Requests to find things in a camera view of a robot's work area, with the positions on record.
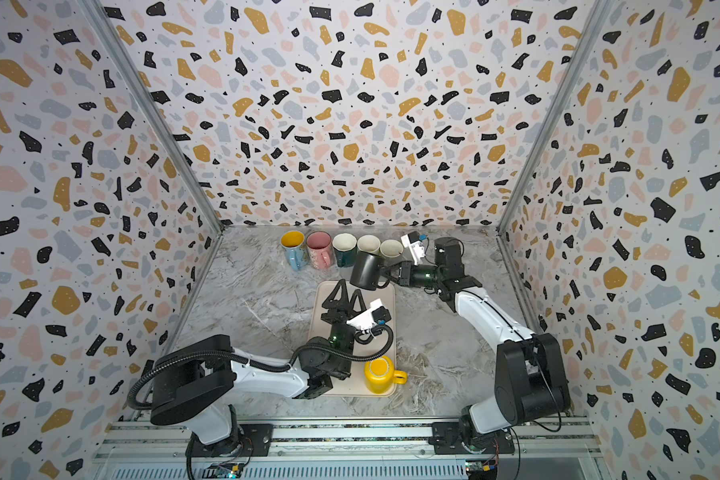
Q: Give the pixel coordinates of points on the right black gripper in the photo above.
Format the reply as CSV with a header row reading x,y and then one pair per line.
x,y
396,273

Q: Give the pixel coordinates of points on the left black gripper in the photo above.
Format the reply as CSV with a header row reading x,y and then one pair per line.
x,y
340,317

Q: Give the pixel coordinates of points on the black mug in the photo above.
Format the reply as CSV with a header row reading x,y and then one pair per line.
x,y
367,272

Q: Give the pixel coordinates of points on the grey mug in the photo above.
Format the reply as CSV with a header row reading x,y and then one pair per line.
x,y
391,251

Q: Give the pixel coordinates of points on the light green mug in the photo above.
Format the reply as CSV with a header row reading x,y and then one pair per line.
x,y
369,244

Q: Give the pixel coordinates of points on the dark green mug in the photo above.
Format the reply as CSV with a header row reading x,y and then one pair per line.
x,y
345,250

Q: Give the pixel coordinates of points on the pink patterned mug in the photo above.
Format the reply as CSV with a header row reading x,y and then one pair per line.
x,y
320,250

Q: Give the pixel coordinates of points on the light blue yellow-inside mug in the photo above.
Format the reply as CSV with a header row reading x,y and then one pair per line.
x,y
295,250

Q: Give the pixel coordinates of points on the yellow mug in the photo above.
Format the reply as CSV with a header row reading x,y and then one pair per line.
x,y
381,375

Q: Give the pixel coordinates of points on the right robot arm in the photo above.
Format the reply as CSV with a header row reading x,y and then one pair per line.
x,y
530,381

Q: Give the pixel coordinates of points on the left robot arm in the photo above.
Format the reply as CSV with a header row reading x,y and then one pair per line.
x,y
187,386

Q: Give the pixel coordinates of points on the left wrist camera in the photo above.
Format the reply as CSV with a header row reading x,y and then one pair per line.
x,y
376,314

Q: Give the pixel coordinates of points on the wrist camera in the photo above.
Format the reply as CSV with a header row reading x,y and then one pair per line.
x,y
416,245
376,314

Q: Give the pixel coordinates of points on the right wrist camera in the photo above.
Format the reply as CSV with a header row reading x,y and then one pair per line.
x,y
416,245

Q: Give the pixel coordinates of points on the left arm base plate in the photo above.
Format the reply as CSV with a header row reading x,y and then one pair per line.
x,y
247,440

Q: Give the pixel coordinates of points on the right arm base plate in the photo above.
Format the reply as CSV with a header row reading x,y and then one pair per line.
x,y
458,437

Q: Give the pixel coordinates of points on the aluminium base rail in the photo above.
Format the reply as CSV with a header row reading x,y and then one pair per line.
x,y
353,448

